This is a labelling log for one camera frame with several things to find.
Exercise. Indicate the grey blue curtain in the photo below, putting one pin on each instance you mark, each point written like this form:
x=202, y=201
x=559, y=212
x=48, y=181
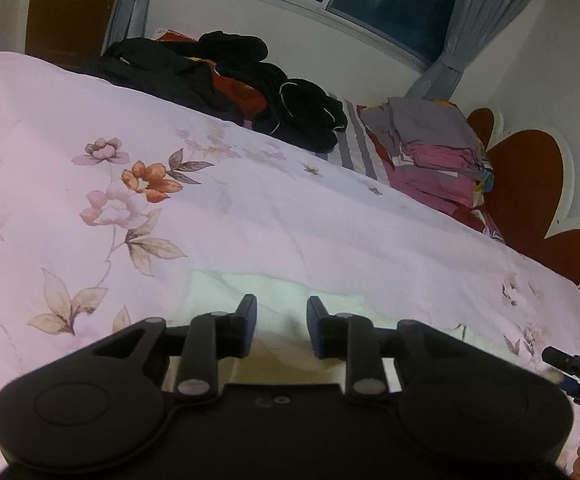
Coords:
x=130, y=5
x=469, y=35

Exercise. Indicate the sliding glass window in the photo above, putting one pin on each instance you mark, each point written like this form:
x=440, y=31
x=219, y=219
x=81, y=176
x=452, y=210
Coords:
x=384, y=5

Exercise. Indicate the pink floral bed sheet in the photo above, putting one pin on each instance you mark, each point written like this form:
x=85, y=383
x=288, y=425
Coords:
x=320, y=220

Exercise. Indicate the white knit sweater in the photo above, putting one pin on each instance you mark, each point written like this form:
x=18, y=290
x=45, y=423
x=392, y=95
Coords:
x=280, y=300

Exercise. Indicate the pile of black clothes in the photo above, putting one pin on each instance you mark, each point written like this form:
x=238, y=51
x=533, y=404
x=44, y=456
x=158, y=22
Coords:
x=170, y=72

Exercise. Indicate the stack of folded clothes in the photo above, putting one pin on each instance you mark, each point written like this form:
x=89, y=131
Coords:
x=434, y=145

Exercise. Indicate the grey striped cloth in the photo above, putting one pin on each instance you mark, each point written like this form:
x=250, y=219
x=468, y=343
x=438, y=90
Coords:
x=354, y=145

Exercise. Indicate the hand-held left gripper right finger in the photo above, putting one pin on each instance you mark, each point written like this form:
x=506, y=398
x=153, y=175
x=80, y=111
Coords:
x=316, y=330

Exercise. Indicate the red cloth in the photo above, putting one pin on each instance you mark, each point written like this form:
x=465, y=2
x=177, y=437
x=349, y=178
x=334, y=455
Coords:
x=235, y=90

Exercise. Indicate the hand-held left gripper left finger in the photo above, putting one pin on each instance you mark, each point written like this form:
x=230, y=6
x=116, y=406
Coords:
x=247, y=327

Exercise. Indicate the red and white headboard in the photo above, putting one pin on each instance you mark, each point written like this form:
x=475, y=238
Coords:
x=534, y=185

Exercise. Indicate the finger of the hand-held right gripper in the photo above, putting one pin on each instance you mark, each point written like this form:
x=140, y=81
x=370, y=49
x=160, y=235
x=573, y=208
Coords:
x=559, y=357
x=571, y=384

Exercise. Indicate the brown wooden door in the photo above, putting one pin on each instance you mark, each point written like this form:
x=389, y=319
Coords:
x=70, y=10

